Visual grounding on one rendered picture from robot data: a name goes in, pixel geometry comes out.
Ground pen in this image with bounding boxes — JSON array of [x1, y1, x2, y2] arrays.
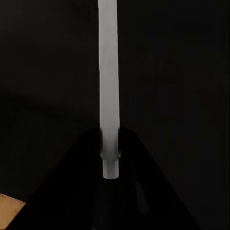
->
[[98, 0, 120, 179]]

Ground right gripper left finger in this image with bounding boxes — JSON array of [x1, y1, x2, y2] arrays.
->
[[5, 127, 101, 230]]

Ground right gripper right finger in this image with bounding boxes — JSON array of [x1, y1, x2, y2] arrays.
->
[[120, 128, 201, 230]]

